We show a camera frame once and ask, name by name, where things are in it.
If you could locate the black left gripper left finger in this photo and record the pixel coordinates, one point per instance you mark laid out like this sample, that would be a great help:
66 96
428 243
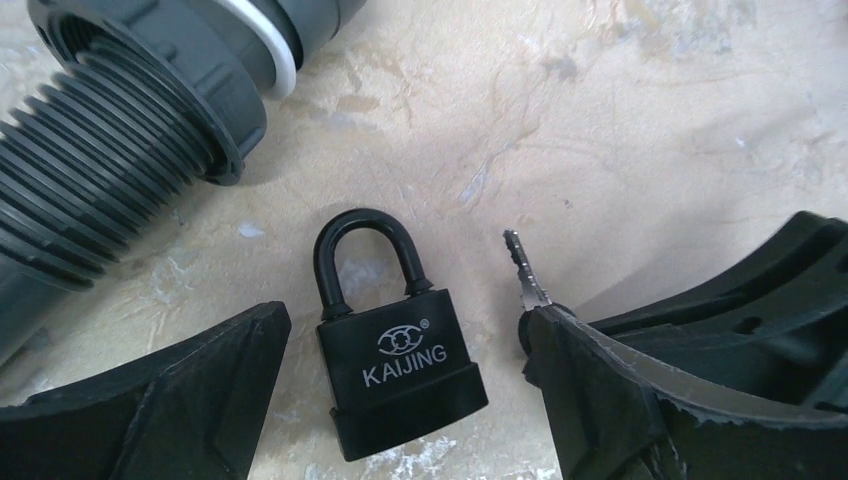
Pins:
193 410

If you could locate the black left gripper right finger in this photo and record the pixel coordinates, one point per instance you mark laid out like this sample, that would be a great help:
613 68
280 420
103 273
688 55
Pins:
617 413

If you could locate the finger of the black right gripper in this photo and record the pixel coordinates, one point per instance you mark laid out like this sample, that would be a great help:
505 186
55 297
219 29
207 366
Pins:
774 325

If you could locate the black padlock key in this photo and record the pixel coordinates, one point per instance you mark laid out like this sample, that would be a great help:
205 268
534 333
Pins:
532 294

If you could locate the black padlock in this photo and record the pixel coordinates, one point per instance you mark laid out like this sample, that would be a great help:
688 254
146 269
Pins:
399 371

